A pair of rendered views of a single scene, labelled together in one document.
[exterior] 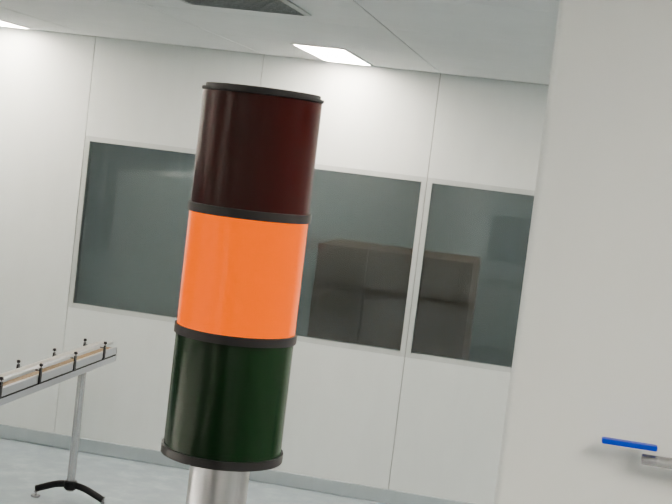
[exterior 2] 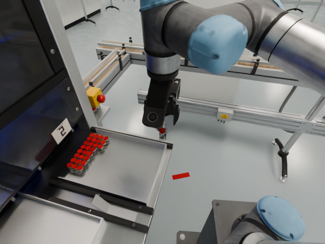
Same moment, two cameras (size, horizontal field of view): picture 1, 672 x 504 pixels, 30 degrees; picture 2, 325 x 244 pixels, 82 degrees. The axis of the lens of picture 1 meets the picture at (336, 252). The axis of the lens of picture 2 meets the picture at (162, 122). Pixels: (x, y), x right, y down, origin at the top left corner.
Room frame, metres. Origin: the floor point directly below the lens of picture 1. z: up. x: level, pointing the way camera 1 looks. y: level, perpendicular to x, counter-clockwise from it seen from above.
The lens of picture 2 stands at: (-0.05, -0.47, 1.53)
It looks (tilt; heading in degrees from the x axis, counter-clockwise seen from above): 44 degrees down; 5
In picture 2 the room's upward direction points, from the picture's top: straight up
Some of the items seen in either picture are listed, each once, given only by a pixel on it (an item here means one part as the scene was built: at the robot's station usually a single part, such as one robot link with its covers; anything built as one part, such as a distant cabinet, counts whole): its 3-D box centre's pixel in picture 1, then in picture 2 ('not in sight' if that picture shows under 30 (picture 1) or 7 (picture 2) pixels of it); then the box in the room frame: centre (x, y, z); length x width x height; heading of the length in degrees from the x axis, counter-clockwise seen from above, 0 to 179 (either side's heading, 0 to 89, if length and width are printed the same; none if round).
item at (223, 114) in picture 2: not in sight; (224, 114); (1.15, -0.87, 0.50); 0.12 x 0.05 x 0.09; 80
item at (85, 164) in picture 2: not in sight; (92, 154); (0.38, -0.14, 0.90); 0.18 x 0.02 x 0.05; 169
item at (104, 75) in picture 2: not in sight; (99, 76); (0.95, 0.03, 0.92); 0.69 x 0.16 x 0.16; 170
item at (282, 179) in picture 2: not in sight; (281, 155); (1.11, -1.49, 0.07); 0.50 x 0.08 x 0.14; 170
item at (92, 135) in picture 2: not in sight; (82, 152); (0.39, -0.09, 0.90); 0.18 x 0.02 x 0.05; 169
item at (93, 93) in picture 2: not in sight; (92, 97); (0.65, -0.06, 0.99); 0.08 x 0.07 x 0.07; 80
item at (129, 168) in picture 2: not in sight; (117, 161); (0.36, -0.25, 0.90); 0.34 x 0.26 x 0.04; 79
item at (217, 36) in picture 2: not in sight; (210, 36); (0.26, -0.51, 1.43); 0.11 x 0.11 x 0.08; 44
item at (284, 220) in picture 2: not in sight; (272, 223); (0.16, -0.76, 0.96); 0.13 x 0.12 x 0.14; 134
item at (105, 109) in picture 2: not in sight; (93, 113); (0.67, -0.02, 0.87); 0.14 x 0.13 x 0.02; 80
